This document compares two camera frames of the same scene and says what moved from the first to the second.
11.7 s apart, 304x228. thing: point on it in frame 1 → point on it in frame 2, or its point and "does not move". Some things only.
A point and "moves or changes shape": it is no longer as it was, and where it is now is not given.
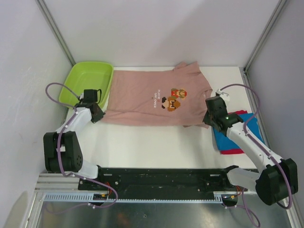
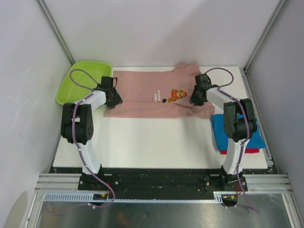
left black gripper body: (98, 116) → (116, 99)
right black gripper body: (208, 118) → (195, 98)
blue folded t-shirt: (224, 143) does not move
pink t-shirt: (175, 97) moves or changes shape
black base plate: (109, 184) does not move
